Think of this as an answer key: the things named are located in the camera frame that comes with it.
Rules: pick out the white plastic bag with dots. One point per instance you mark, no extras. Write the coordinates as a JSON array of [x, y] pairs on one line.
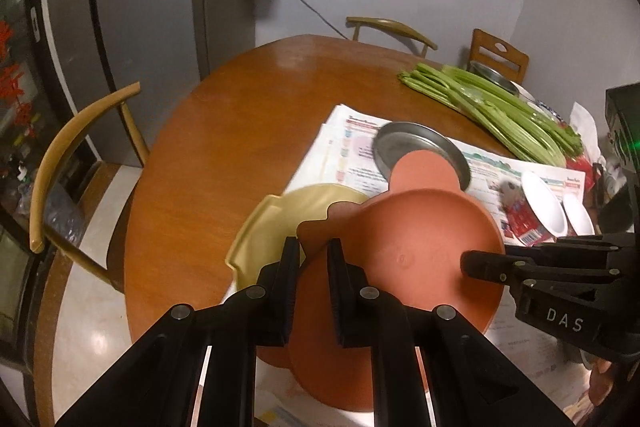
[[585, 127]]

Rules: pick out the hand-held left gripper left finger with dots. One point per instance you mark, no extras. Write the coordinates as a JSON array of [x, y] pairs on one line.
[[290, 287]]

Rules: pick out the metal bowl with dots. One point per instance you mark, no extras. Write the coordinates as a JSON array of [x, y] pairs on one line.
[[492, 77]]

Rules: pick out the curved-back wooden chair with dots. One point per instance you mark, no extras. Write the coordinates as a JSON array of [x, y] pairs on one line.
[[390, 27], [65, 142]]

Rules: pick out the shallow metal plate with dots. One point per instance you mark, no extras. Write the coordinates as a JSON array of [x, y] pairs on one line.
[[410, 139]]

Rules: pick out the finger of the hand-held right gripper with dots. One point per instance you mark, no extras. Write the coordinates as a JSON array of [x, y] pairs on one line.
[[482, 266], [575, 249]]

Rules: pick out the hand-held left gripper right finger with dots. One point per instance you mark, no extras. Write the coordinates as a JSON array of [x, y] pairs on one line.
[[336, 287]]

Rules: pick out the slatted-back wooden chair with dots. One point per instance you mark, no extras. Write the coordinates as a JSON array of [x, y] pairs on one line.
[[500, 52]]

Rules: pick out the glass-door cabinet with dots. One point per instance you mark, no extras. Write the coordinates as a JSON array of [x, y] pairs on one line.
[[20, 157]]

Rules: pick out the terracotta bear-shaped plate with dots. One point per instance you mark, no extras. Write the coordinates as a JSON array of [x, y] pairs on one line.
[[420, 237]]

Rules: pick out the person's right hand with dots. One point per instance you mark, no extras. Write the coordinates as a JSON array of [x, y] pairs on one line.
[[600, 387]]

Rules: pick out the bunch of green celery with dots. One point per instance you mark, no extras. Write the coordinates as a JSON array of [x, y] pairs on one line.
[[500, 112]]

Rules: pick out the white bowl with red pattern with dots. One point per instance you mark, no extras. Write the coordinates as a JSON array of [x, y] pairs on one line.
[[542, 202]]

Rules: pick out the yellow plastic plate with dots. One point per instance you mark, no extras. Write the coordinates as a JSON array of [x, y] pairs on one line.
[[290, 217]]

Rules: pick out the grey refrigerator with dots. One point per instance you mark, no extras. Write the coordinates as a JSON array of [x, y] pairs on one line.
[[150, 7]]

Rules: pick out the red packet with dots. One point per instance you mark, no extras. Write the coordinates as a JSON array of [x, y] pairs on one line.
[[582, 169]]

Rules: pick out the plain white bowl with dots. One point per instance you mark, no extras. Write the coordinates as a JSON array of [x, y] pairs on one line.
[[580, 217]]

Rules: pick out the printed newspaper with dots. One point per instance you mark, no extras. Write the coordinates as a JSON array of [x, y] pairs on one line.
[[350, 142]]

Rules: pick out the white bowl with blue pattern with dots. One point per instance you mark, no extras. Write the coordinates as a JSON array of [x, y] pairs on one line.
[[540, 104]]

